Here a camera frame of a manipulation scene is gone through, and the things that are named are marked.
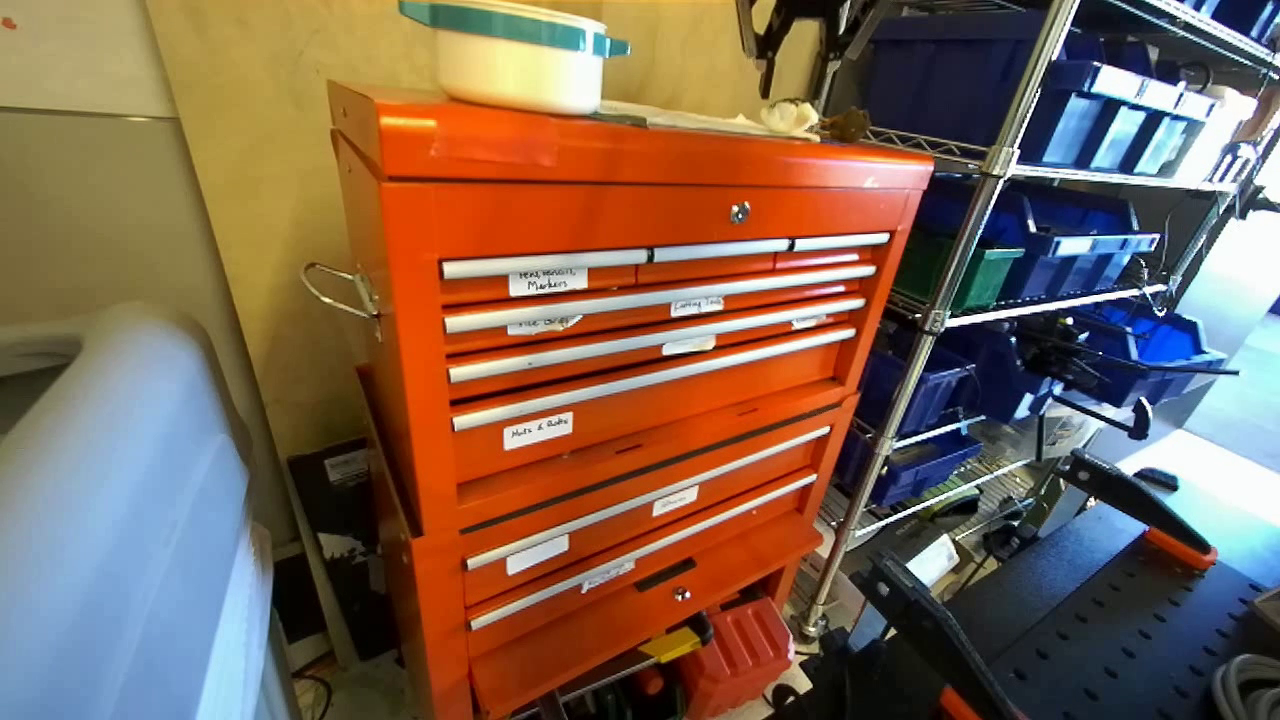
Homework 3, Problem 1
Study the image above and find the pale grey plastic tub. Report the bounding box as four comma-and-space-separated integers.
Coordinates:
0, 302, 292, 720

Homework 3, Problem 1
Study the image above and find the large dark blue bin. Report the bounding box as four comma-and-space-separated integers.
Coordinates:
855, 14, 1047, 148

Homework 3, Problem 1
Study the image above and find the green storage bin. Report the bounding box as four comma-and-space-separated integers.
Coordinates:
895, 231, 1027, 318

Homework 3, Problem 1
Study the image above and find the black bar clamp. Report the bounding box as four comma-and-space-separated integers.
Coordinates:
1016, 318, 1242, 443

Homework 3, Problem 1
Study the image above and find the orange top tool chest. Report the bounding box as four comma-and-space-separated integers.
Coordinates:
325, 77, 937, 541

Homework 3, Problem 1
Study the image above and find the black and orange workbench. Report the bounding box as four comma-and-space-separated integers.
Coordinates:
852, 451, 1280, 720

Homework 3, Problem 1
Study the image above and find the red plastic case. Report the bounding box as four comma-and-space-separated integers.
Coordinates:
676, 595, 794, 720

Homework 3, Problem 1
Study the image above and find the blue storage bin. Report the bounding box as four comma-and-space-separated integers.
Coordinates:
855, 339, 980, 439
1192, 0, 1280, 44
1076, 305, 1235, 408

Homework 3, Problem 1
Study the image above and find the small white card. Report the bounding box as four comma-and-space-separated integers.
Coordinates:
904, 534, 965, 593

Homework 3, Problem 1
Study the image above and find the grey ribbed hose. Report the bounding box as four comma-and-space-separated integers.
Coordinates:
1209, 648, 1280, 720

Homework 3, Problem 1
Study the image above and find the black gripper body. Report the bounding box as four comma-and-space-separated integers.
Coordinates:
734, 0, 840, 62

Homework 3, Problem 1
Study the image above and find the white cloth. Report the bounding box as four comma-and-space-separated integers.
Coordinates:
594, 95, 790, 146

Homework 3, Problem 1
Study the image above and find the orange bottom roller cabinet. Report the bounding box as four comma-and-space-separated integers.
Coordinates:
361, 377, 862, 720

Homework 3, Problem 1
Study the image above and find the blue bin with white label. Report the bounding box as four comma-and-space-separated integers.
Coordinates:
994, 195, 1168, 305
1018, 56, 1224, 181

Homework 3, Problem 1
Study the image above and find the yellow tool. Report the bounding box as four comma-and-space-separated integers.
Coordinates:
637, 625, 706, 670

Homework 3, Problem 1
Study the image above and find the metal chest side handle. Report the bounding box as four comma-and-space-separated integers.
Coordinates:
295, 255, 389, 330

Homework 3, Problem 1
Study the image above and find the white pot with teal rim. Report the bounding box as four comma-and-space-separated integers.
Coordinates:
396, 0, 637, 119

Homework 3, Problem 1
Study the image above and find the white storage bin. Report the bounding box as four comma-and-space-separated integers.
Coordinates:
1205, 86, 1266, 189

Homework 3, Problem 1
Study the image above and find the black floor box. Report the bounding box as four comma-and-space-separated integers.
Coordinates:
280, 438, 403, 674

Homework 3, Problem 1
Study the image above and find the metal wire shelf rack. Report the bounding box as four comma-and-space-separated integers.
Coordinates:
794, 0, 1280, 641

